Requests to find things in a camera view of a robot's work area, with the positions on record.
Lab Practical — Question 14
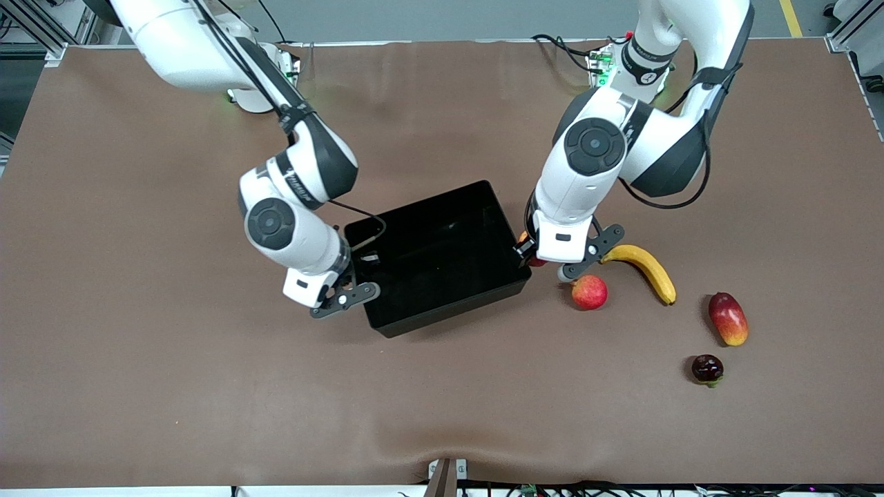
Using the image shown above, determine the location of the red yellow apple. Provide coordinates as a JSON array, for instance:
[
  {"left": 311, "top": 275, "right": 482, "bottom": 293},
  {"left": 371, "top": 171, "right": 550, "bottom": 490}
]
[{"left": 518, "top": 232, "right": 548, "bottom": 269}]

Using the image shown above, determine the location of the black plastic box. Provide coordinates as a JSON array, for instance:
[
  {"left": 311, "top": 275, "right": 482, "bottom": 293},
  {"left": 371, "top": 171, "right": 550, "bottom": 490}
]
[{"left": 343, "top": 180, "right": 532, "bottom": 339}]

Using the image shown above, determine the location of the yellow banana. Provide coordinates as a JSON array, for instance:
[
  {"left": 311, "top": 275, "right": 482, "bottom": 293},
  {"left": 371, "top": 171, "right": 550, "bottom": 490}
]
[{"left": 599, "top": 244, "right": 678, "bottom": 306}]

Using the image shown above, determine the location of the red apple left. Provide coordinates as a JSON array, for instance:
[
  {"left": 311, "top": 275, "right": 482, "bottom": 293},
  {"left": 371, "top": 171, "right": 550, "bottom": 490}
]
[{"left": 569, "top": 275, "right": 609, "bottom": 311}]

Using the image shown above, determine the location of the brown table cover mat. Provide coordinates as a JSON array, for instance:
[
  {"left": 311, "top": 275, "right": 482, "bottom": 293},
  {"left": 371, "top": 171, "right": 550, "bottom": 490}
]
[{"left": 0, "top": 38, "right": 884, "bottom": 488}]

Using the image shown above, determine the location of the red yellow mango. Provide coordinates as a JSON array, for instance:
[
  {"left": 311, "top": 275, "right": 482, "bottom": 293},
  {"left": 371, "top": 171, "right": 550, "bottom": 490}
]
[{"left": 708, "top": 291, "right": 749, "bottom": 347}]

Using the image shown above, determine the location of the dark purple mangosteen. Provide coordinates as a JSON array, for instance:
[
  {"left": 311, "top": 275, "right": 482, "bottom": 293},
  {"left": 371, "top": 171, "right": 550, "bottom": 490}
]
[{"left": 691, "top": 354, "right": 724, "bottom": 389}]

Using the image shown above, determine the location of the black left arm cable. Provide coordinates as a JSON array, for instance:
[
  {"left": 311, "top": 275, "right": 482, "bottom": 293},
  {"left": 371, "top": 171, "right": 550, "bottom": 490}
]
[{"left": 617, "top": 61, "right": 745, "bottom": 211}]

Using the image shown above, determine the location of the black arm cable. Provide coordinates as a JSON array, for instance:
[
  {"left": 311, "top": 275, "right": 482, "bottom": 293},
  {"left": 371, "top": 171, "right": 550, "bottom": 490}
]
[
  {"left": 617, "top": 61, "right": 745, "bottom": 211},
  {"left": 188, "top": 0, "right": 388, "bottom": 244}
]

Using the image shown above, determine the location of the black left base cable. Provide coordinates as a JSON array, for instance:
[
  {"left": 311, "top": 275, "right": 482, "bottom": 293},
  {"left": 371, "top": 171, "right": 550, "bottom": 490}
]
[{"left": 530, "top": 32, "right": 610, "bottom": 74}]

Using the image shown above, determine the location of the black base cable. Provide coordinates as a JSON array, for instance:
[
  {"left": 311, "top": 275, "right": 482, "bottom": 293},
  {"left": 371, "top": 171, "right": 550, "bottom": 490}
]
[
  {"left": 530, "top": 32, "right": 610, "bottom": 74},
  {"left": 261, "top": 0, "right": 296, "bottom": 46}
]

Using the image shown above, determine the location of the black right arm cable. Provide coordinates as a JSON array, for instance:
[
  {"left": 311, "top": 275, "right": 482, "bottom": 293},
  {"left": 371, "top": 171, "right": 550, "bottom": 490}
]
[{"left": 188, "top": 0, "right": 388, "bottom": 244}]

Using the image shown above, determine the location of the black right base cable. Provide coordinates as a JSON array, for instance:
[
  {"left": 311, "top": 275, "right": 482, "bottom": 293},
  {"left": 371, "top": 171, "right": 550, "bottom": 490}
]
[{"left": 261, "top": 0, "right": 296, "bottom": 46}]

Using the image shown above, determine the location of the aluminium frame profile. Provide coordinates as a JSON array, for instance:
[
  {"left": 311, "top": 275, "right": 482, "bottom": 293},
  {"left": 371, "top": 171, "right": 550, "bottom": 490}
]
[
  {"left": 824, "top": 0, "right": 884, "bottom": 94},
  {"left": 0, "top": 0, "right": 106, "bottom": 68}
]

